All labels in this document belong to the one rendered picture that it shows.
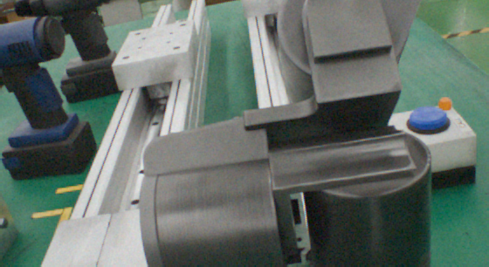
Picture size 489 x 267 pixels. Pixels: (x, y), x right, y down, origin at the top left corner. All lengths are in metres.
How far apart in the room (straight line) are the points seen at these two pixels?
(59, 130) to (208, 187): 0.56
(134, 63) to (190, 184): 0.55
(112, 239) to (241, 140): 0.24
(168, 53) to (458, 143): 0.40
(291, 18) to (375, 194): 0.09
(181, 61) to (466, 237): 0.44
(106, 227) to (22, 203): 0.31
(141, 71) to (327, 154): 0.56
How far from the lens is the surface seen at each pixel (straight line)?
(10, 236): 0.69
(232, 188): 0.23
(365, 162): 0.23
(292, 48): 0.24
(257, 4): 0.99
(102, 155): 0.62
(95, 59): 1.03
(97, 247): 0.46
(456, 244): 0.54
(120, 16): 2.27
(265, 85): 0.69
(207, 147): 0.24
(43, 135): 0.78
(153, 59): 0.76
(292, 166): 0.23
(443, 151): 0.59
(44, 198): 0.76
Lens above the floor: 1.13
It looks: 27 degrees down
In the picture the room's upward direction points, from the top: 12 degrees counter-clockwise
